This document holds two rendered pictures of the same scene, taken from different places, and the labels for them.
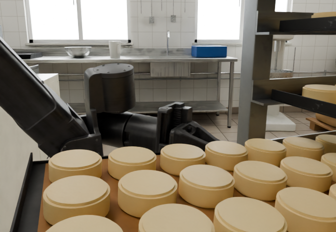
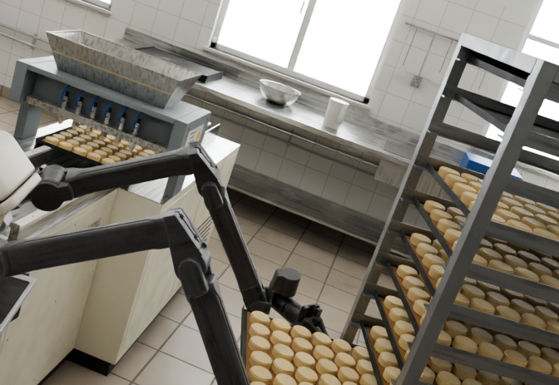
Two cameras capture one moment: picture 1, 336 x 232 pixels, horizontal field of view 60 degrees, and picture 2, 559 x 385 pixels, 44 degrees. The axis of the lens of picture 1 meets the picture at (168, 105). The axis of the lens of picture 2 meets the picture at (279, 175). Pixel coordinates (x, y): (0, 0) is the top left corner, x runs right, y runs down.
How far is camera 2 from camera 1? 1.47 m
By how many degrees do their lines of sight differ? 12
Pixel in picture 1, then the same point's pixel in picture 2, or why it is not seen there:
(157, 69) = (389, 171)
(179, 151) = (300, 330)
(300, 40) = not seen: outside the picture
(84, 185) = (262, 328)
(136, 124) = (290, 306)
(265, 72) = (362, 309)
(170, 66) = not seen: hidden behind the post
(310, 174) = (342, 361)
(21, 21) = (210, 11)
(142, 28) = (395, 88)
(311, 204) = (327, 365)
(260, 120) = (353, 332)
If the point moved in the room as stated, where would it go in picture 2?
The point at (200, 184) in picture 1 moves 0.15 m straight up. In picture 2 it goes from (298, 344) to (319, 291)
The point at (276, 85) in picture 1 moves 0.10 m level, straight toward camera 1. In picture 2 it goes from (367, 318) to (347, 327)
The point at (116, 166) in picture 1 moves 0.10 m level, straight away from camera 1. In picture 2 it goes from (274, 325) to (278, 308)
